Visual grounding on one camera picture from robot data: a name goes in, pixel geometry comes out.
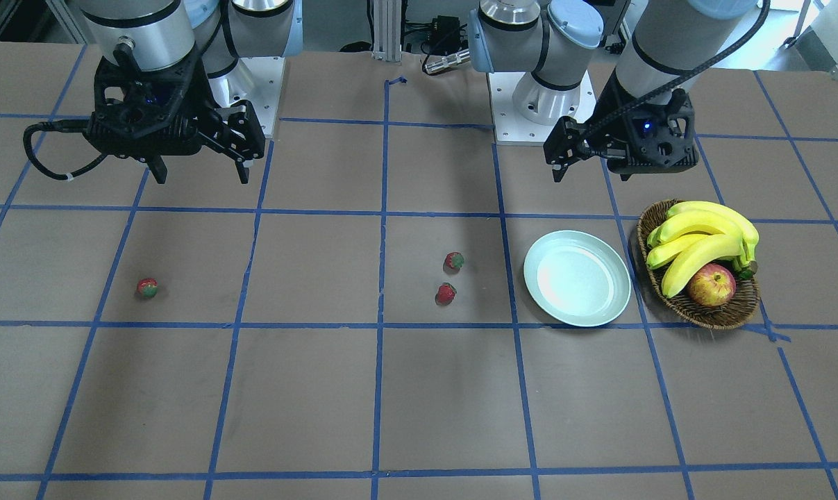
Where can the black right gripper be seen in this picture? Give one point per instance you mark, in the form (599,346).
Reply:
(211,119)

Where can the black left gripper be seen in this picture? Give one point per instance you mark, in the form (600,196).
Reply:
(605,119)

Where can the red strawberry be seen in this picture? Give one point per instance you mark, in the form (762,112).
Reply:
(445,294)
(147,288)
(454,261)

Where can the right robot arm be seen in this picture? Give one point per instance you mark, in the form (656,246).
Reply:
(143,36)

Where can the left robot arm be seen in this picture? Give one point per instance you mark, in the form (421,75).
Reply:
(673,43)

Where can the light green plate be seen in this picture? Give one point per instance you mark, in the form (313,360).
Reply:
(577,278)

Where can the yellow banana bunch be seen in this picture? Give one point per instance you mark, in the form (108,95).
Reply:
(692,234)

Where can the red yellow apple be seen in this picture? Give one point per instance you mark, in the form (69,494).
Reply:
(712,286)

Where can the wicker fruit basket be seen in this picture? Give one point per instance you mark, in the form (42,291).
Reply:
(736,312)

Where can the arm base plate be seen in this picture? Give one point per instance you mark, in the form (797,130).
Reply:
(258,80)
(525,112)

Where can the aluminium frame post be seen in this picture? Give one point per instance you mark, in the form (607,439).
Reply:
(387,30)

